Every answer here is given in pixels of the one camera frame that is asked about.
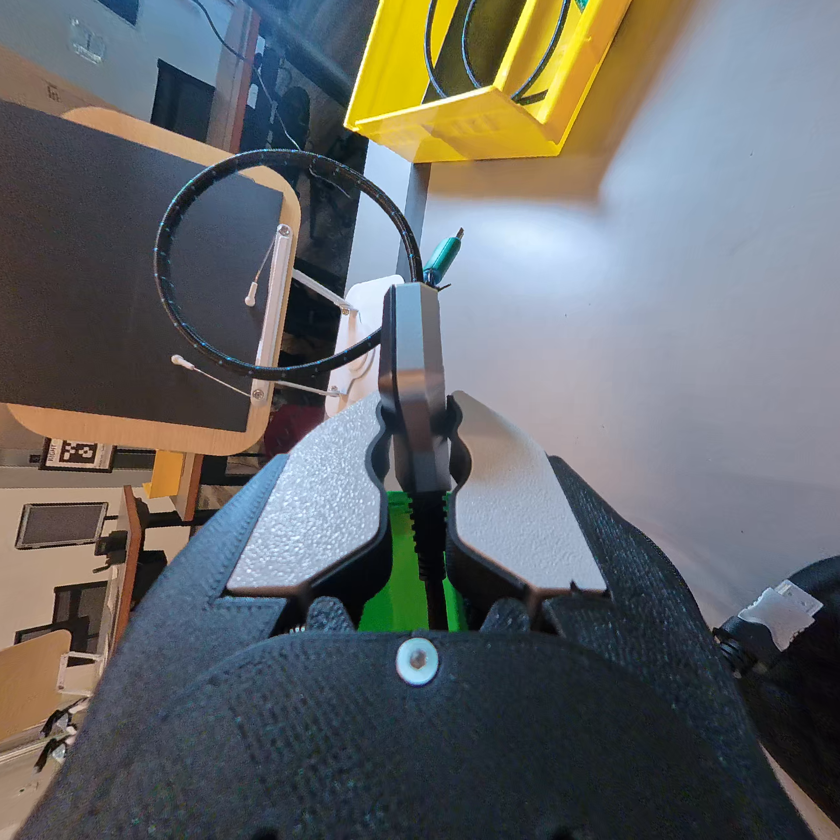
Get framed marker sign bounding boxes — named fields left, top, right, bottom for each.
left=38, top=437, right=117, bottom=473

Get yellow plastic bin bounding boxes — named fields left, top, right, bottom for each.
left=343, top=0, right=635, bottom=163

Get small grey monitor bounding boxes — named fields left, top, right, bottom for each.
left=14, top=500, right=110, bottom=551

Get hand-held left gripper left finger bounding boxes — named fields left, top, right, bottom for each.
left=225, top=390, right=393, bottom=599

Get white stand base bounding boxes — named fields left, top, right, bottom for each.
left=323, top=276, right=398, bottom=421

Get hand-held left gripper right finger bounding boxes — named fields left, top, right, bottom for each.
left=446, top=390, right=609, bottom=598

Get small yellow box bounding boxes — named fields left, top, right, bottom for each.
left=142, top=451, right=204, bottom=501

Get wooden desk with black legs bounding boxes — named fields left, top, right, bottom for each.
left=112, top=484, right=153, bottom=657

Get green plastic bin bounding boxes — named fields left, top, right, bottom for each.
left=357, top=491, right=470, bottom=634

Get braided HDMI cable green plugs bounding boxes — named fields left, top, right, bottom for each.
left=153, top=148, right=468, bottom=389
left=461, top=0, right=573, bottom=106

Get black board with wooden rim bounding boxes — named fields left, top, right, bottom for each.
left=0, top=98, right=303, bottom=457

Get black mesh cushion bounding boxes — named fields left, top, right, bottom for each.
left=738, top=554, right=840, bottom=811

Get silver HDMI switch hub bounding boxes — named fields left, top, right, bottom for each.
left=378, top=282, right=455, bottom=494

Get black bin divider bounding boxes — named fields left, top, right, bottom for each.
left=420, top=0, right=532, bottom=106

